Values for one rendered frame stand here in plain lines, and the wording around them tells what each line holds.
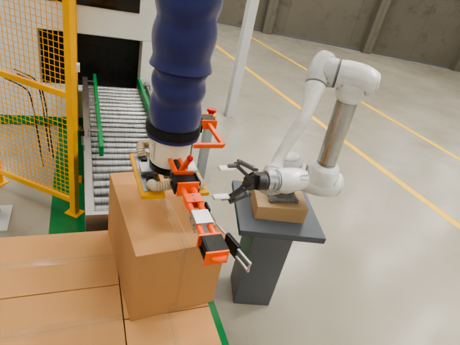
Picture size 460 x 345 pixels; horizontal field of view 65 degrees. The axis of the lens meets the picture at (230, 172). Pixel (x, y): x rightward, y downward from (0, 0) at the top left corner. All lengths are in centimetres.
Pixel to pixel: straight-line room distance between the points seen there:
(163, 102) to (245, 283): 146
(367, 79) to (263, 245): 112
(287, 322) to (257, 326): 22
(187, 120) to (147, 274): 64
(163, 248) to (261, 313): 126
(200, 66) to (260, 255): 134
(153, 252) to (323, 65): 110
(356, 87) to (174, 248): 106
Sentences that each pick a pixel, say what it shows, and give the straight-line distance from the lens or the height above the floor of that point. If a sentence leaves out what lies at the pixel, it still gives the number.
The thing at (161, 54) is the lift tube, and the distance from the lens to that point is 135.
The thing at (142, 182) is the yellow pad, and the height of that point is 113.
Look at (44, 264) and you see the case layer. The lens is 204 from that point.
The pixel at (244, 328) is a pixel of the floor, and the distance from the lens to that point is 252.
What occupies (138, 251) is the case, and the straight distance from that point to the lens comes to 150.
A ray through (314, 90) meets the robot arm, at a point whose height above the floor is 156.
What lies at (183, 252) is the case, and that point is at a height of 92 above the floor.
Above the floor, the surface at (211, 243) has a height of 126.
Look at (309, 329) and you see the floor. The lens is 267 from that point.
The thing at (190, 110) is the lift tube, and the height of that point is 146.
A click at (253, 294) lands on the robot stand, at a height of 11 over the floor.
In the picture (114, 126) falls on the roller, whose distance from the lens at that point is 335.
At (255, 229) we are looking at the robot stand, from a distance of 202.
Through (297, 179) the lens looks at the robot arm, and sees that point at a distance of 153.
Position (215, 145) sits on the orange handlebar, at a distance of 167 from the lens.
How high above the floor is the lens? 199
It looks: 30 degrees down
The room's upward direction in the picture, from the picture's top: 13 degrees clockwise
